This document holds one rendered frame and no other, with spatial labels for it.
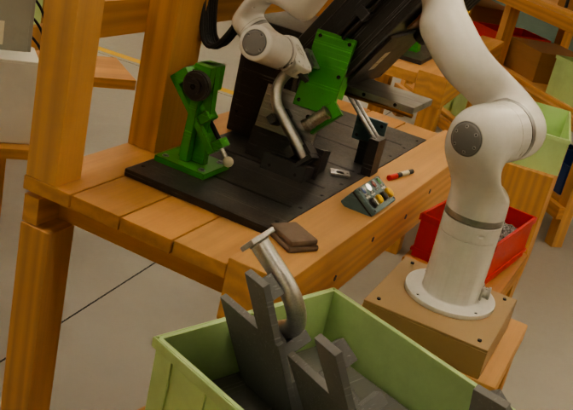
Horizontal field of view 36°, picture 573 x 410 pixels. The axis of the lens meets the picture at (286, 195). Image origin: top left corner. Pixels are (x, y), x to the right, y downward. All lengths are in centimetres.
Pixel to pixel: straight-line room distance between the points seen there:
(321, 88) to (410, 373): 99
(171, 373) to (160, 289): 213
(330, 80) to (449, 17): 66
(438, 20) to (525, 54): 378
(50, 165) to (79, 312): 131
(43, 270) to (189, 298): 139
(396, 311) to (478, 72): 49
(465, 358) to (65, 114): 99
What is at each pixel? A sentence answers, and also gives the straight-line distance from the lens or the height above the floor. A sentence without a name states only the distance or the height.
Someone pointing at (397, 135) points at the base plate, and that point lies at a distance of 291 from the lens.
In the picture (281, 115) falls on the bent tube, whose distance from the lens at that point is 232.
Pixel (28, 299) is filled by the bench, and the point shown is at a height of 57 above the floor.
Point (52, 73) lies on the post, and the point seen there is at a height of 114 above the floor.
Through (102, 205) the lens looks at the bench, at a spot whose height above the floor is 88.
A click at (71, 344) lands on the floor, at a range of 310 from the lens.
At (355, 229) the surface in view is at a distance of 208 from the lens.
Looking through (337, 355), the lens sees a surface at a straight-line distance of 112.
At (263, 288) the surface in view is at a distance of 122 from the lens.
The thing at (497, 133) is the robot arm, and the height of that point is 131.
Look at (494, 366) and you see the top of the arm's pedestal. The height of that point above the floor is 85.
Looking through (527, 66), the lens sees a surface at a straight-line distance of 546.
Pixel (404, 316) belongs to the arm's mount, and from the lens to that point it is 173.
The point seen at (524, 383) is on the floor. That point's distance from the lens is 357.
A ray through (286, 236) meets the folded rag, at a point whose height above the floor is 93.
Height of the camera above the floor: 170
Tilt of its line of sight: 21 degrees down
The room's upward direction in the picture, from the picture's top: 13 degrees clockwise
